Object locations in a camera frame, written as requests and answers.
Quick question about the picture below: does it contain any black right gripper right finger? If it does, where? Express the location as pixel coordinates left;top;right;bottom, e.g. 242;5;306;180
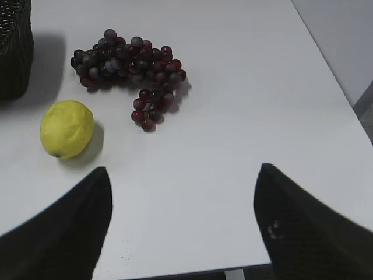
254;163;372;279

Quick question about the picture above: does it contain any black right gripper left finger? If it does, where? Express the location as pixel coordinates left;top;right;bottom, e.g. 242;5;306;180
1;167;112;279

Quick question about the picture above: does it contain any dark red grape bunch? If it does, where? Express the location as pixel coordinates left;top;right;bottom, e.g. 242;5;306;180
70;29;187;132

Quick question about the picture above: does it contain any black wicker basket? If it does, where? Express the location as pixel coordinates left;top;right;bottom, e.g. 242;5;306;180
1;0;34;101

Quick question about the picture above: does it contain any yellow lemon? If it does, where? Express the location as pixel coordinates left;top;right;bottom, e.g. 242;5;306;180
40;100;95;159

